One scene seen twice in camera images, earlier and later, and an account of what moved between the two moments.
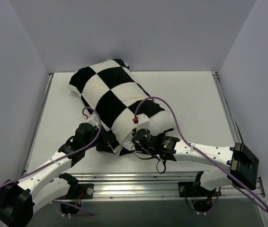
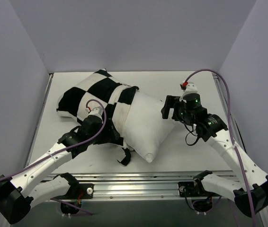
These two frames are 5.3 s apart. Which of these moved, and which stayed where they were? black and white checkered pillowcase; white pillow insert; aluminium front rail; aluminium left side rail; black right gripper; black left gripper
Moved: black right gripper; white pillow insert; black and white checkered pillowcase; black left gripper
Stayed: aluminium left side rail; aluminium front rail
